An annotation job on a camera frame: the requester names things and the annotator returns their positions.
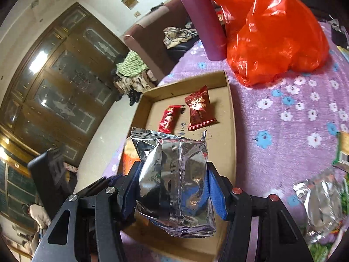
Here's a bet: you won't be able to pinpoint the green yellow snack packet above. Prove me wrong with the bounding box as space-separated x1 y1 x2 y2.
332 132 349 173

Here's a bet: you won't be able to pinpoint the cardboard box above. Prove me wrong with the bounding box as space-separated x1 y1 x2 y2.
117 70 237 262

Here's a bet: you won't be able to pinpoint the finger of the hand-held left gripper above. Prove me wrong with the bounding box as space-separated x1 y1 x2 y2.
75 174 124 196

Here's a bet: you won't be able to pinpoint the brown armchair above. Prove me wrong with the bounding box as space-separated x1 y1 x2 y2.
123 0 197 79

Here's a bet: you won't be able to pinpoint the red snack bar packet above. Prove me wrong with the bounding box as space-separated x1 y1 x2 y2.
159 105 184 134

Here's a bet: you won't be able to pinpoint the person's left hand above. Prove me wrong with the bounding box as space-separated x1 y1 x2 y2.
29 204 52 229

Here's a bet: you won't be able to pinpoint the red plastic bag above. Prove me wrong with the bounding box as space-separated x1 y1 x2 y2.
204 0 330 88

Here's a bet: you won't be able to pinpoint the camouflage patterned cloth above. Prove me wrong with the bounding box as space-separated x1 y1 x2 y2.
113 69 159 95

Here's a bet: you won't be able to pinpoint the purple floral blanket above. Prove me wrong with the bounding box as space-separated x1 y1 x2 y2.
104 19 349 262

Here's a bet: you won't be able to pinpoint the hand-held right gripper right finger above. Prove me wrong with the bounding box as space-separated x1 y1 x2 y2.
207 162 314 262

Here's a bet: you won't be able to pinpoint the black shoes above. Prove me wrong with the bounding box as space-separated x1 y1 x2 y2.
116 89 143 106

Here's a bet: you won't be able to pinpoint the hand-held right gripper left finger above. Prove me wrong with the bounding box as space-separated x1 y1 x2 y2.
32 160 143 262

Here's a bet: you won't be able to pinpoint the purple bottle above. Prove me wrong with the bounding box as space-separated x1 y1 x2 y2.
174 0 227 61

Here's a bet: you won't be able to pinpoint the dark red snack packet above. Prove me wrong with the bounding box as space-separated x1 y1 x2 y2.
185 85 217 132

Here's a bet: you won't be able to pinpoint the silver foil snack packet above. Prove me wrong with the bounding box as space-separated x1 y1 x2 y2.
130 127 217 238

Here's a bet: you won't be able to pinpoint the wooden glass-door cabinet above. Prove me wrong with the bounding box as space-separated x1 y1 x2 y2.
0 2 131 224

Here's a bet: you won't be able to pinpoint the clear foil snack packet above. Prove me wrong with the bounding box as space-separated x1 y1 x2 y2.
293 168 345 245

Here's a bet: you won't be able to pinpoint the green patterned cloth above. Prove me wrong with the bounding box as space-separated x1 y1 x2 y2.
116 50 149 77

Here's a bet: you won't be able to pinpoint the orange snack packet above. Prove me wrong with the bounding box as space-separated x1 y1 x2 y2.
122 144 141 176

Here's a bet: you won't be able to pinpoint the black box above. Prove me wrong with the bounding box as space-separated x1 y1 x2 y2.
331 19 349 50

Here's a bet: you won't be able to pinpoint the plaid cloth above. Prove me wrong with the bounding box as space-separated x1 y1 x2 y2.
163 27 197 50

